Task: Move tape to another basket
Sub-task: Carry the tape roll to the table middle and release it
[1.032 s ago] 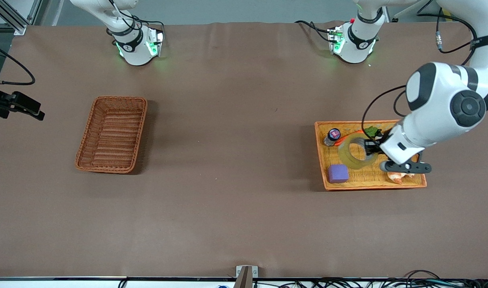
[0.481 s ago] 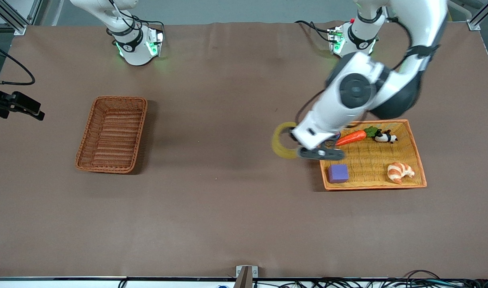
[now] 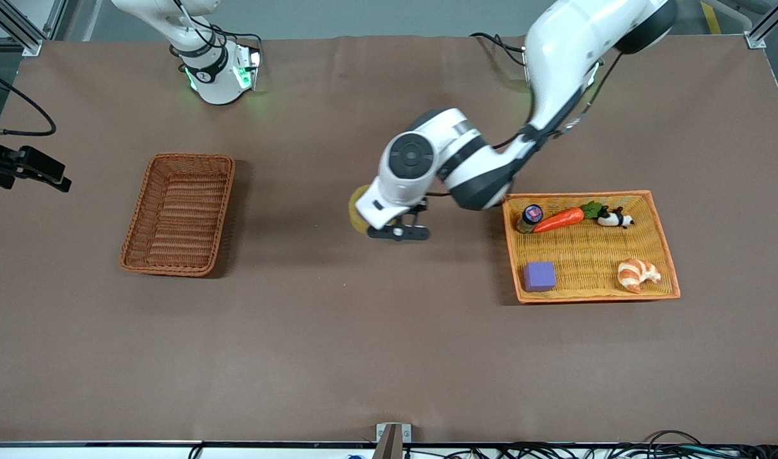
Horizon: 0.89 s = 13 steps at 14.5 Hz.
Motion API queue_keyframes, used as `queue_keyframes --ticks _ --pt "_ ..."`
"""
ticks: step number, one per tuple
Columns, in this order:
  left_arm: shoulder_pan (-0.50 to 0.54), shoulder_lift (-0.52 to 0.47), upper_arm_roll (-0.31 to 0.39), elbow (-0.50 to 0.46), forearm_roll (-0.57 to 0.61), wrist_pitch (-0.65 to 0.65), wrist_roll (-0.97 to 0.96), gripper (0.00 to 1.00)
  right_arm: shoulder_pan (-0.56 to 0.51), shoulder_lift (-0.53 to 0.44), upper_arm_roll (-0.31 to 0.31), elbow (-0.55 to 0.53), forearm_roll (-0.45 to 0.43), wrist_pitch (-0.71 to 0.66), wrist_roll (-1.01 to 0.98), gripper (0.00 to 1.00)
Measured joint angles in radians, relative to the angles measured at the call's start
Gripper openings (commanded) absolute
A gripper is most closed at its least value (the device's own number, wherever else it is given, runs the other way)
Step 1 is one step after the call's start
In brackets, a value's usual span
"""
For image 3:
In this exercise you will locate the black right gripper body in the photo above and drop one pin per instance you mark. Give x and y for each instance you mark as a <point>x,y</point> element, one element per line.
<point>1,167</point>

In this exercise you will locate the clear yellowish tape roll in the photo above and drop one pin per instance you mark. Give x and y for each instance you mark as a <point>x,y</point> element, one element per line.
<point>357,220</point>

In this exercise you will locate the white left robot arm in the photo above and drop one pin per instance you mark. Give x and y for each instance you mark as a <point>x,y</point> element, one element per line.
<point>555,57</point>

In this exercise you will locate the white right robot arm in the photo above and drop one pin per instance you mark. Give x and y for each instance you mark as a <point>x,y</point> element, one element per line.
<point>213,80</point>

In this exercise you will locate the brown wicker basket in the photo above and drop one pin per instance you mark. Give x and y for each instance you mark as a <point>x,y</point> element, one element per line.
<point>178,217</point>

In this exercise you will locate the orange wicker basket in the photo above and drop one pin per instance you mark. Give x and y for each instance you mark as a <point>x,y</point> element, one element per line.
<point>587,255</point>

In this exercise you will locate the small dark capped bottle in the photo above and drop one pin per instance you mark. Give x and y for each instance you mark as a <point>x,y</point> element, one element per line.
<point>529,218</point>

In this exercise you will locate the purple foam block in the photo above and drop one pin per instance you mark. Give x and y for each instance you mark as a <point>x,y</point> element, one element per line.
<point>539,276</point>

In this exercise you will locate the orange toy carrot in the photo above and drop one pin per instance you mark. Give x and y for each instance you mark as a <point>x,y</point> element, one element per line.
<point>558,220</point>

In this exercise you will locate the black white panda toy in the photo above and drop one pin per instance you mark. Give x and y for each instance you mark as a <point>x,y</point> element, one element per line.
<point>612,219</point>

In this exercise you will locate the toy croissant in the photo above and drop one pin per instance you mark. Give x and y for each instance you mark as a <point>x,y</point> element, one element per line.
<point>634,274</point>

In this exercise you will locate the grey metal bracket plate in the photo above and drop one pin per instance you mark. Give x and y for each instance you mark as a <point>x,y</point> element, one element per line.
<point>405,433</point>

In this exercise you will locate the brown post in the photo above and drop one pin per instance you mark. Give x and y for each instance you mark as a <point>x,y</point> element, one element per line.
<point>388,446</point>

